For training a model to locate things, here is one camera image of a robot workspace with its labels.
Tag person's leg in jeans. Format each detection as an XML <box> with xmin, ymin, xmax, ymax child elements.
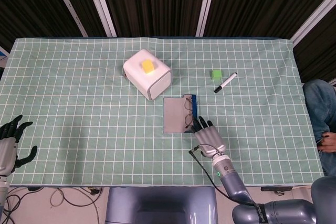
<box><xmin>303</xmin><ymin>79</ymin><xmax>336</xmax><ymax>175</ymax></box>

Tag black floor cables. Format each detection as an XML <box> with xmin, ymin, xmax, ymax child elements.
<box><xmin>0</xmin><ymin>191</ymin><xmax>29</xmax><ymax>224</ymax></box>

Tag grey floor cable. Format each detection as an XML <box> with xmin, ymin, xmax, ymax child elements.
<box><xmin>49</xmin><ymin>187</ymin><xmax>100</xmax><ymax>208</ymax></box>

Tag black white marker pen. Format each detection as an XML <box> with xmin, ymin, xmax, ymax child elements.
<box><xmin>213</xmin><ymin>72</ymin><xmax>238</xmax><ymax>94</ymax></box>

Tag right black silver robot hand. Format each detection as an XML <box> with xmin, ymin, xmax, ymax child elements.
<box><xmin>191</xmin><ymin>115</ymin><xmax>226</xmax><ymax>158</ymax></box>

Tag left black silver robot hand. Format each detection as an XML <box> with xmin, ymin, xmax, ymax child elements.
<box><xmin>0</xmin><ymin>115</ymin><xmax>38</xmax><ymax>176</ymax></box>

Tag white blue sign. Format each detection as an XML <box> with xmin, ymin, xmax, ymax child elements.
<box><xmin>0</xmin><ymin>46</ymin><xmax>8</xmax><ymax>67</ymax></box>

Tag wide white frame post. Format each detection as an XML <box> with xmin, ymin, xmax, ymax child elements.
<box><xmin>82</xmin><ymin>0</ymin><xmax>118</xmax><ymax>37</ymax></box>

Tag blue pencil case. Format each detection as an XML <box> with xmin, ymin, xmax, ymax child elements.
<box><xmin>162</xmin><ymin>93</ymin><xmax>198</xmax><ymax>134</ymax></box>

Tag white toaster-shaped box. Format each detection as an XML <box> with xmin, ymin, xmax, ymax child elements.
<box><xmin>123</xmin><ymin>48</ymin><xmax>173</xmax><ymax>101</ymax></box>

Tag person's hand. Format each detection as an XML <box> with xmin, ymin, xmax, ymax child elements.
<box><xmin>317</xmin><ymin>132</ymin><xmax>336</xmax><ymax>153</ymax></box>

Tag thin white frame post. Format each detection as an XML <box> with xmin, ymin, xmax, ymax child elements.
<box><xmin>48</xmin><ymin>0</ymin><xmax>89</xmax><ymax>37</ymax></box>

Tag long black table bracket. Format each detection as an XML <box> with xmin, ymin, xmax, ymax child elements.
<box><xmin>260</xmin><ymin>186</ymin><xmax>293</xmax><ymax>196</ymax></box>

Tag yellow cube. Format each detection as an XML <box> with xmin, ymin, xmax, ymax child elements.
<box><xmin>141</xmin><ymin>59</ymin><xmax>155</xmax><ymax>74</ymax></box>

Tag black-framed eyeglasses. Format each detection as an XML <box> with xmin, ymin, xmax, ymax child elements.
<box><xmin>183</xmin><ymin>98</ymin><xmax>196</xmax><ymax>130</ymax></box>

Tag black right hand cable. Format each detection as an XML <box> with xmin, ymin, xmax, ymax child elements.
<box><xmin>188</xmin><ymin>144</ymin><xmax>258</xmax><ymax>207</ymax></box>

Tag blue-grey robot torso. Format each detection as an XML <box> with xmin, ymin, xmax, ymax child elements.
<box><xmin>104</xmin><ymin>186</ymin><xmax>219</xmax><ymax>224</ymax></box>

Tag slanted white frame post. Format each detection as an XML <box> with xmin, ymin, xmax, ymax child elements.
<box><xmin>291</xmin><ymin>0</ymin><xmax>336</xmax><ymax>47</ymax></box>

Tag green grid tablecloth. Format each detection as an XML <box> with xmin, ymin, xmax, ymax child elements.
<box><xmin>0</xmin><ymin>37</ymin><xmax>325</xmax><ymax>187</ymax></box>

